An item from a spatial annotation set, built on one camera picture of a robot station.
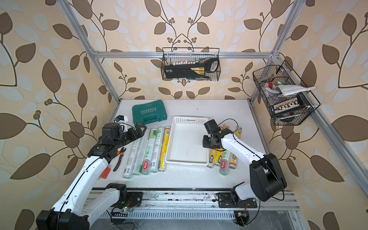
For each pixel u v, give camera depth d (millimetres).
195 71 826
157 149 889
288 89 635
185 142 963
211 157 853
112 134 596
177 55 910
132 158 848
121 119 705
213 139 622
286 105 677
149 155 865
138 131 695
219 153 869
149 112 1077
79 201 419
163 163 844
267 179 420
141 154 872
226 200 731
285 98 705
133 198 739
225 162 828
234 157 854
